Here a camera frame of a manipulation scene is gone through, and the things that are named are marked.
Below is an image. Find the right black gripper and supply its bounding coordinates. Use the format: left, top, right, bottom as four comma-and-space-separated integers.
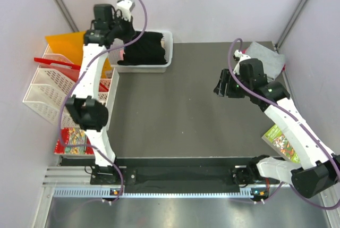
214, 69, 252, 98

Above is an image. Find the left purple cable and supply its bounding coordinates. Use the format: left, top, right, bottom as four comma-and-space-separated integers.
57, 0, 148, 204

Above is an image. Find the green book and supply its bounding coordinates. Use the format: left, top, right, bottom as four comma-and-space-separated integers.
262, 124, 300, 164

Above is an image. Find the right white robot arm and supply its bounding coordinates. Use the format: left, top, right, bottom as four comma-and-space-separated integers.
214, 56, 339, 199

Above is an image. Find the pink item in basket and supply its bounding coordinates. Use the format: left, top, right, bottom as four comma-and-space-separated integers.
120, 50, 125, 61

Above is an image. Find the white slotted cable duct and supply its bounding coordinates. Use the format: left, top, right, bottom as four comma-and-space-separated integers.
53, 187, 267, 199

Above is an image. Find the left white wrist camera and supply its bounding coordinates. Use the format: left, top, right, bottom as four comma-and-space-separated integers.
116, 0, 135, 22

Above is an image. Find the red comic book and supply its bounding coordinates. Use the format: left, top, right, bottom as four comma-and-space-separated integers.
54, 128, 94, 157

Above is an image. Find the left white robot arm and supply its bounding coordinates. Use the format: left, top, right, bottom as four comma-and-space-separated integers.
62, 0, 135, 184

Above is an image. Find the black t shirt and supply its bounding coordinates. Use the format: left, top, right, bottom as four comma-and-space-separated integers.
117, 31, 167, 66

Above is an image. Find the orange plastic folder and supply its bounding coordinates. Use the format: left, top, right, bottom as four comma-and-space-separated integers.
44, 31, 112, 79

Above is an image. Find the white file rack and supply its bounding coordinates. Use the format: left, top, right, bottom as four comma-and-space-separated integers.
23, 64, 119, 125

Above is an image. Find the purple cable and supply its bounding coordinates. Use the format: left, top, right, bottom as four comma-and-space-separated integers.
228, 38, 340, 210
57, 0, 148, 204

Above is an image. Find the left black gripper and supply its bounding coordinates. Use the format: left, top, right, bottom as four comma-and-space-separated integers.
108, 13, 135, 43

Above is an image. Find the folded grey t shirt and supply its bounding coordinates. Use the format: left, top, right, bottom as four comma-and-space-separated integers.
245, 42, 286, 82

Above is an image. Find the white plastic basket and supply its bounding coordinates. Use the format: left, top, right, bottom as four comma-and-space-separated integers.
108, 30, 173, 73

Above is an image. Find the red plastic folder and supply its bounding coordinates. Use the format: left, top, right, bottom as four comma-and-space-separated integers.
33, 57, 109, 92

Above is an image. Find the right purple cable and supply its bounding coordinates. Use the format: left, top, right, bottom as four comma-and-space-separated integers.
228, 38, 340, 210

